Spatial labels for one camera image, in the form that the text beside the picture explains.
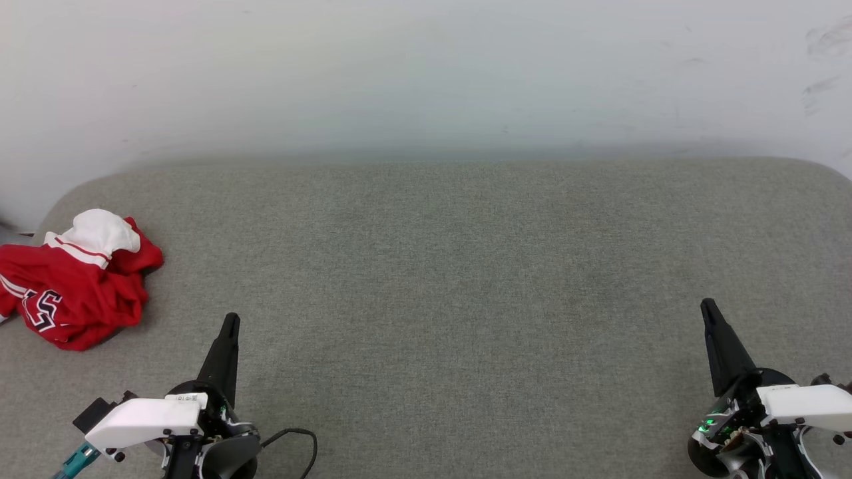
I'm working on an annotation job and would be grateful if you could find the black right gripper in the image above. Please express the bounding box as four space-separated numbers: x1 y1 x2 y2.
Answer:
691 298 798 454

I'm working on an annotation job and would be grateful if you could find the red and white basketball jersey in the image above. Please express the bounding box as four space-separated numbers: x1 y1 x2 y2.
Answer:
0 208 164 352

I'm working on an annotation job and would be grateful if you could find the long black cable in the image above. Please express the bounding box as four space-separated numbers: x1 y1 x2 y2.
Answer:
260 428 318 479

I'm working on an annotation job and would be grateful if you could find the teal cable plug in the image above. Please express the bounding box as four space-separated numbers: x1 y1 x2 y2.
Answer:
53 442 101 479

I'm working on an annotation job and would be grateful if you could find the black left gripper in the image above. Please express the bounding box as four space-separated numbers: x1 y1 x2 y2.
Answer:
164 313 260 479

